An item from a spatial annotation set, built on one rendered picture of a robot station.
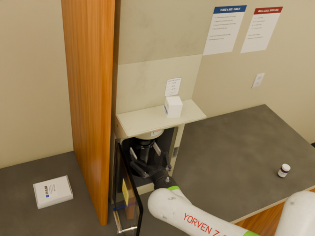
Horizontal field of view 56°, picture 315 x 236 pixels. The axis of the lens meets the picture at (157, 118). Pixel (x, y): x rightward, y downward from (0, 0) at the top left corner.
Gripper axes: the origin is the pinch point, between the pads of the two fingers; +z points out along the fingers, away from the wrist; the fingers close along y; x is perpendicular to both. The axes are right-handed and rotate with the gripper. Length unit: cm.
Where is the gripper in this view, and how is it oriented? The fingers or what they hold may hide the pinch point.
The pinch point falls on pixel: (143, 149)
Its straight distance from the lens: 137.8
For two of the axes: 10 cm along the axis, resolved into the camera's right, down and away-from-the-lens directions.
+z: -4.3, -6.2, 6.5
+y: -8.9, 2.0, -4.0
